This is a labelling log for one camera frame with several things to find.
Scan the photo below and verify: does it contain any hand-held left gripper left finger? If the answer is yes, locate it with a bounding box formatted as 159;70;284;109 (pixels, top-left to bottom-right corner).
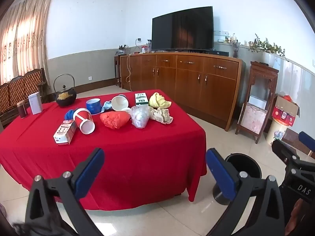
25;147;105;236

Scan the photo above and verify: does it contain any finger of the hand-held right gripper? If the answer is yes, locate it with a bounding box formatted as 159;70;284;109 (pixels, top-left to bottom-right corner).
272;140;300;168
298;131;315;156

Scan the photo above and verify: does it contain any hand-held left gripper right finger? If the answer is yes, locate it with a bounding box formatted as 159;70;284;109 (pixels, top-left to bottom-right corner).
205;148;287;236

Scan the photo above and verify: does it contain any black bucket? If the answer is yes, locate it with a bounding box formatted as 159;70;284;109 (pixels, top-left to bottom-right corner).
212;153;262;206

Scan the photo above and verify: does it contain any white carton with red label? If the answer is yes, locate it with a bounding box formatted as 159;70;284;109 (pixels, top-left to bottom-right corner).
53;119;77;145

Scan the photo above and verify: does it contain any red paper cup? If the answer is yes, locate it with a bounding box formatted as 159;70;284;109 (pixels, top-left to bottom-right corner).
73;108;95;135

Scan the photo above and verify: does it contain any red plastic bag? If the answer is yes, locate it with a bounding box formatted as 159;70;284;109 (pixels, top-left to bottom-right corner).
100;111;131;130

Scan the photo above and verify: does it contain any blue towel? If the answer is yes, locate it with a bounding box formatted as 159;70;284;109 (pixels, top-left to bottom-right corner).
64;108;79;120

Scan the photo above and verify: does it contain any person's right hand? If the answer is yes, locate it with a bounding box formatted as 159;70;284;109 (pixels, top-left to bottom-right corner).
285;198;307;236

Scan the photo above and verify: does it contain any cream floral bin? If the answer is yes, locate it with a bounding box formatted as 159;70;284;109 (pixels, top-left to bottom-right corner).
266;118;288;146

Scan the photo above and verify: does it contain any cardboard box with red print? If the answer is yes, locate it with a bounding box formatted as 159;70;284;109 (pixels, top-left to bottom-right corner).
272;93;301;127

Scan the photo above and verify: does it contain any pink patterned box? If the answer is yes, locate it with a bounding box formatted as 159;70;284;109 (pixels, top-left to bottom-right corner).
240;102;268;134

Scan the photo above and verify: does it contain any red tablecloth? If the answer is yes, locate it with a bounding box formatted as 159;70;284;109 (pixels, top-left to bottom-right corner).
0;89;207;210

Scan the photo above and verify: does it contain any blue paper bowl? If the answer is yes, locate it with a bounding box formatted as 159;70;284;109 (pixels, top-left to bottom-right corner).
86;98;102;115

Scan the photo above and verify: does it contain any blue face mask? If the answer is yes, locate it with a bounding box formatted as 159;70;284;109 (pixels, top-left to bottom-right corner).
100;101;114;113

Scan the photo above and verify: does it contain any clear plastic bag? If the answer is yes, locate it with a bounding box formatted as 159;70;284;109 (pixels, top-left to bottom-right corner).
122;105;150;129

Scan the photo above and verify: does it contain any blue patterned paper cup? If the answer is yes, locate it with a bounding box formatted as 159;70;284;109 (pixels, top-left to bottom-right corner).
111;94;130;111

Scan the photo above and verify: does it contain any black iron kettle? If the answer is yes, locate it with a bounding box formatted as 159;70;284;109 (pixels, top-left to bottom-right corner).
53;74;77;108

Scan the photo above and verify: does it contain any tall wooden stand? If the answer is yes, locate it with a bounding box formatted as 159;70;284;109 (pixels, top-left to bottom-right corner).
235;61;280;144

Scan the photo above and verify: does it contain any beige crumpled cloth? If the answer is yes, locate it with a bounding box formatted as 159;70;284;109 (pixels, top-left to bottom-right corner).
149;107;173;124

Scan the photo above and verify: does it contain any white tin box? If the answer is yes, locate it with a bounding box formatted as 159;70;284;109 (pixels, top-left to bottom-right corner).
28;92;44;115

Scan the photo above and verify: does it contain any green and white box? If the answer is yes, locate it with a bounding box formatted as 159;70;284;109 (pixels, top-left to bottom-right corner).
134;92;150;107

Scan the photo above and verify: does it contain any dark red canister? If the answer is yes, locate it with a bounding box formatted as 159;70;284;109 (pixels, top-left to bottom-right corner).
17;101;27;119

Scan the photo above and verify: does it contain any long wooden cabinet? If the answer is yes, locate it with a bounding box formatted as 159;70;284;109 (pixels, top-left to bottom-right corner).
120;52;243;131

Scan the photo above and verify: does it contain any yellow cloth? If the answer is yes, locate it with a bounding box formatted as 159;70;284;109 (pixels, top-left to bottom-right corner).
148;92;173;109

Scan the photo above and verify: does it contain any potted trailing plant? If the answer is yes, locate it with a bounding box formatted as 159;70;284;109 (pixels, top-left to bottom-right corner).
248;33;289;67

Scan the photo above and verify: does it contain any wooden sofa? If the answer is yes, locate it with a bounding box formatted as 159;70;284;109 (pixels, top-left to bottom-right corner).
0;68;50;126

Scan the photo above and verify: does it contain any row of small bottles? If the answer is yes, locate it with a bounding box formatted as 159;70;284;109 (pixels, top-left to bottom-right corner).
224;33;239;43

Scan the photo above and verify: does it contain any beige patterned curtain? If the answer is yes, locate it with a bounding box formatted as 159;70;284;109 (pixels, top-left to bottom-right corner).
0;0;53;85

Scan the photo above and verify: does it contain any black television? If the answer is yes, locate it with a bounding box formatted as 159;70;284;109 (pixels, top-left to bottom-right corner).
151;6;214;52

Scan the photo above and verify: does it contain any white cord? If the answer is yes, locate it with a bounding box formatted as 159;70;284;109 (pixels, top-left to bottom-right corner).
126;53;132;83

